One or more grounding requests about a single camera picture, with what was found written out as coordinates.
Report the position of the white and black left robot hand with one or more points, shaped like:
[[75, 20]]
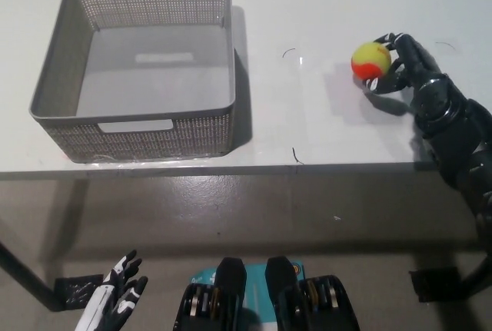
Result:
[[104, 304]]

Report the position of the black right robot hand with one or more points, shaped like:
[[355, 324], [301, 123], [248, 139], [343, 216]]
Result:
[[417, 64]]

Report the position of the yellow and orange tennis ball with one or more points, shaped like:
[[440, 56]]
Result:
[[371, 60]]

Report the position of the black table foot plate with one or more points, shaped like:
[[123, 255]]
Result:
[[434, 285], [75, 290]]

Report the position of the black metal table leg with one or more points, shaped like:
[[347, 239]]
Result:
[[478, 277], [27, 273]]

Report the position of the grey perforated plastic basket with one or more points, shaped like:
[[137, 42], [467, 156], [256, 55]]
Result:
[[153, 73]]

